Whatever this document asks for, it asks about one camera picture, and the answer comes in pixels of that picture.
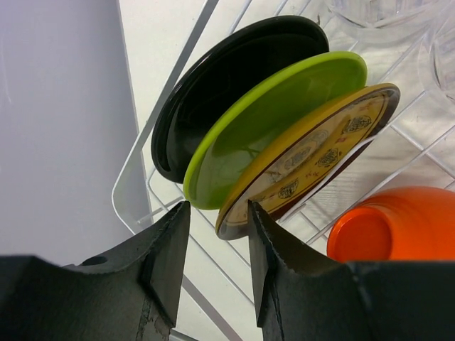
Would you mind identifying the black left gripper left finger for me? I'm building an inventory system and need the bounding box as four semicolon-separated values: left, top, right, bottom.
63;201;191;340

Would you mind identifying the orange plastic bowl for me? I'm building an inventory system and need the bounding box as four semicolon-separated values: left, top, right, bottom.
326;186;454;262

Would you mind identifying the yellow patterned plate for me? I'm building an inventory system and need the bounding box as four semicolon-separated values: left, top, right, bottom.
215;83;400;240

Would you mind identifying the clear dish rack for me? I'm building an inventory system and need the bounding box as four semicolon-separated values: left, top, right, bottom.
110;0;455;341

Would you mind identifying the black round plate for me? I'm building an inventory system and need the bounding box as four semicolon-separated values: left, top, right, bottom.
151;15;329;183

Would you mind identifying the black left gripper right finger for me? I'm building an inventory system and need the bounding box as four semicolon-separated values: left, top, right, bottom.
247;202;359;340

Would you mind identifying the green round plate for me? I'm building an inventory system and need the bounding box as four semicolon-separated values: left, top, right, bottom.
183;51;368;210

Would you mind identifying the clear glass cup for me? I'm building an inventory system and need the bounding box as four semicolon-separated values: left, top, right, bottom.
325;1;442;28
419;18;454;102

